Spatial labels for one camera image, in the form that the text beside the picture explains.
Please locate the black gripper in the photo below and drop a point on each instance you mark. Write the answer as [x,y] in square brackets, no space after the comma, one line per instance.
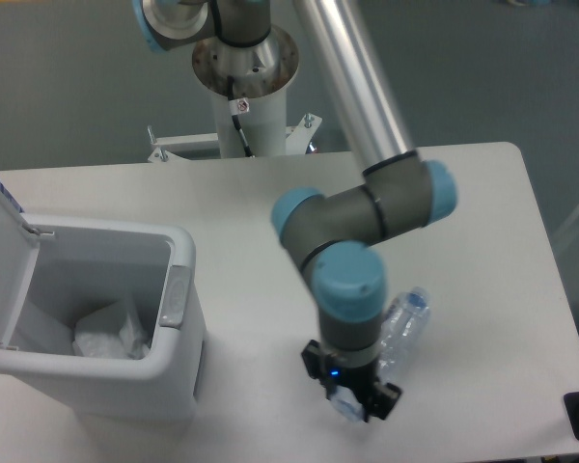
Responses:
[378,399]

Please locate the clear plastic water bottle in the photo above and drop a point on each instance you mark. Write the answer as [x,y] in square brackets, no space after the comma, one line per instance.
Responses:
[404,323]

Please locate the white plastic wrapper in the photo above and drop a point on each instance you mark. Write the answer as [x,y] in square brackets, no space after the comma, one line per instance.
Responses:
[113,332]

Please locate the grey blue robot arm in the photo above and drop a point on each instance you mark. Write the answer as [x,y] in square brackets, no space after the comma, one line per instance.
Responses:
[331,239]

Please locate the white plastic trash can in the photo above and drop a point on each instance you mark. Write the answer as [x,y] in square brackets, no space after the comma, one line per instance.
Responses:
[85,265]

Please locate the white trash can lid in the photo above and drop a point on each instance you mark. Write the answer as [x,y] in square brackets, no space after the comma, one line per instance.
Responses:
[19,249]

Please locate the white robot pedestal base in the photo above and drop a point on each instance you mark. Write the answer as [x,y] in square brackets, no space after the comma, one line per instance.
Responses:
[248,90]

